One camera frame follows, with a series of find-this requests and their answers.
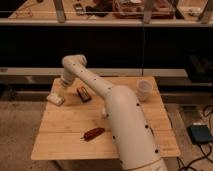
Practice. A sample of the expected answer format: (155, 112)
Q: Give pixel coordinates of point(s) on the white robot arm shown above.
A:
(135, 143)

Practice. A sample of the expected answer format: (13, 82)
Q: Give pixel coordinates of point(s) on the small dark brown box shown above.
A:
(83, 94)

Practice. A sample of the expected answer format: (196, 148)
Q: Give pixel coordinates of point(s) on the small white block toy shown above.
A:
(104, 113)

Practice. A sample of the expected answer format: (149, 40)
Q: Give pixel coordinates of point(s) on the white plastic cup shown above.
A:
(144, 89)

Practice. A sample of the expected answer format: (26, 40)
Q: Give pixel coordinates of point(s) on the red brown sausage toy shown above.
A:
(93, 133)

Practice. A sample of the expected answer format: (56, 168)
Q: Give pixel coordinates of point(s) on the red tray on shelf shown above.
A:
(162, 9)

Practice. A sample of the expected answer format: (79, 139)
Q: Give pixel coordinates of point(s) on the black device on shelf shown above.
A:
(79, 9)

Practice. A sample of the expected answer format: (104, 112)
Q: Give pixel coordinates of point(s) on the black equipment at right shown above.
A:
(199, 69)

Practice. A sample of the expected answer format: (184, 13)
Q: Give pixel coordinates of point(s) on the black foot pedal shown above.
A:
(199, 134)

